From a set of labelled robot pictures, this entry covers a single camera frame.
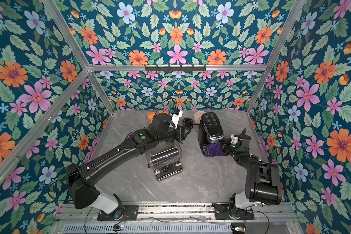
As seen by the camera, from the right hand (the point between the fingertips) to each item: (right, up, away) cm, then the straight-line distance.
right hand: (219, 139), depth 89 cm
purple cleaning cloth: (-3, -6, -3) cm, 7 cm away
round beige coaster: (-12, +15, +23) cm, 30 cm away
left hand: (-19, +7, -19) cm, 28 cm away
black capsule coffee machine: (-6, +6, -3) cm, 9 cm away
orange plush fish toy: (-49, +17, +25) cm, 58 cm away
